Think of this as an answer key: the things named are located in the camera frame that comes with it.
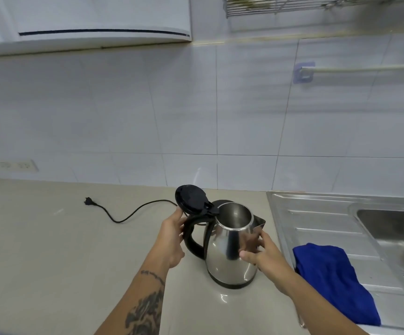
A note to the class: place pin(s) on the person's left hand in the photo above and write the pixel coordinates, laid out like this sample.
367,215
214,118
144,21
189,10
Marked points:
168,241

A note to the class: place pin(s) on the person's right hand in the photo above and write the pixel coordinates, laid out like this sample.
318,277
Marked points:
267,253

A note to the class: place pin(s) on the person's right thumb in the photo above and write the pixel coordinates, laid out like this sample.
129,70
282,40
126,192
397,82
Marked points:
250,254

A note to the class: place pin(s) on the person's left thumb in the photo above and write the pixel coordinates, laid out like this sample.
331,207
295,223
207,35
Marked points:
182,247

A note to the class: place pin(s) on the stainless steel electric kettle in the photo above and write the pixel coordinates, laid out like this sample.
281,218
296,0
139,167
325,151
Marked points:
223,240

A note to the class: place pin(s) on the person's right forearm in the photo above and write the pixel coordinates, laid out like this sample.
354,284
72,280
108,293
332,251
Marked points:
322,310

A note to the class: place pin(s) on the person's left forearm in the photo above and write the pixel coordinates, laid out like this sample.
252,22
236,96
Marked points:
139,298

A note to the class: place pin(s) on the black kettle base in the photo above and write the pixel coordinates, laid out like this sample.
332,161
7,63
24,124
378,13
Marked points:
224,202

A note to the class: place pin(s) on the blue cloth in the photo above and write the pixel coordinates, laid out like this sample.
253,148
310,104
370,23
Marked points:
334,284

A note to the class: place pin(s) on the stainless steel sink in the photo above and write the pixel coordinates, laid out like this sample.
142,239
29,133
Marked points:
354,247

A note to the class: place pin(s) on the white range hood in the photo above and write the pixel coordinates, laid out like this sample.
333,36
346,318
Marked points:
83,24

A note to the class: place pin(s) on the white wall socket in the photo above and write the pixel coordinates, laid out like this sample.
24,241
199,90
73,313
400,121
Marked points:
18,166

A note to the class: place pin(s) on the white towel rail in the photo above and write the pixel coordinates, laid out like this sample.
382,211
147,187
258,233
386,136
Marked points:
355,70

